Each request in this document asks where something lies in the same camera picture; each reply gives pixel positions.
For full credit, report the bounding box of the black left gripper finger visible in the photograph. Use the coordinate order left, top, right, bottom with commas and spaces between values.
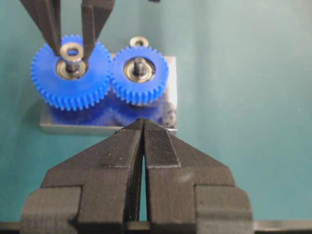
20, 119, 144, 234
144, 120, 254, 234

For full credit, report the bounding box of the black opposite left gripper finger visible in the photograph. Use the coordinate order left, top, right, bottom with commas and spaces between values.
20, 0, 61, 56
81, 0, 115, 59

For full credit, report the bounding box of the steel washer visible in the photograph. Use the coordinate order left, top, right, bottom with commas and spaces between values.
129, 36, 149, 47
60, 42, 84, 63

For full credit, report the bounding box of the steel washer on table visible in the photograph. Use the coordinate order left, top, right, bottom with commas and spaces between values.
129, 36, 149, 47

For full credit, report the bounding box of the threaded steel shaft right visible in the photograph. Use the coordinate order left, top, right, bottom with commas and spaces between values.
133, 57, 146, 76

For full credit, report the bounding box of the blue gear right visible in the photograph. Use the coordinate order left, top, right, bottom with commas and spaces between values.
110, 46, 169, 105

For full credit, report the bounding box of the large blue gear left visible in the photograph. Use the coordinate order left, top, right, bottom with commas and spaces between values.
31, 42, 111, 111

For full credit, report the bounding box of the grey metal base plate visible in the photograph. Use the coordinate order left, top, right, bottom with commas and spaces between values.
40, 56, 177, 136

